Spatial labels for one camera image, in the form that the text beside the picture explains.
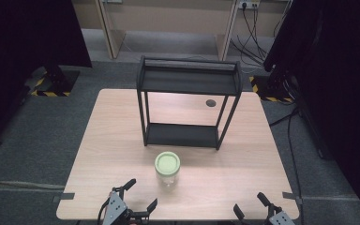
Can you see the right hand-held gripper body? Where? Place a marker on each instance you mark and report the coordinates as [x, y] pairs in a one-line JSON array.
[[278, 216]]

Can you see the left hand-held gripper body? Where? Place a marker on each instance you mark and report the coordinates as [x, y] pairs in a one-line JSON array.
[[116, 208]]

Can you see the glass jar with green lid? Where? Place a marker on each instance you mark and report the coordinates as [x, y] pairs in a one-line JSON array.
[[167, 168]]

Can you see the black two-tier metal shelf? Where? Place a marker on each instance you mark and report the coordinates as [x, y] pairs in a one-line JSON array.
[[187, 100]]

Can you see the grey tape strip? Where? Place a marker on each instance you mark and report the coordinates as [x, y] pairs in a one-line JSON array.
[[292, 197], [64, 196]]

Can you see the round grey table grommet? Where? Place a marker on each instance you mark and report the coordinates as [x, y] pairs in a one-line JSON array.
[[211, 103]]

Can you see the black stand base with hazard tape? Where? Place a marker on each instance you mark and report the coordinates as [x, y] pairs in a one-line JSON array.
[[270, 89], [54, 84]]

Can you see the black curtain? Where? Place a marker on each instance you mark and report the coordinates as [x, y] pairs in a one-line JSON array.
[[331, 78], [28, 62]]

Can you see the beige wooden desk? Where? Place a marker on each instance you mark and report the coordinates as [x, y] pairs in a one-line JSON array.
[[168, 25]]

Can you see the white wall power socket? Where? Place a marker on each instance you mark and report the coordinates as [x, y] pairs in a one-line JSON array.
[[248, 4]]

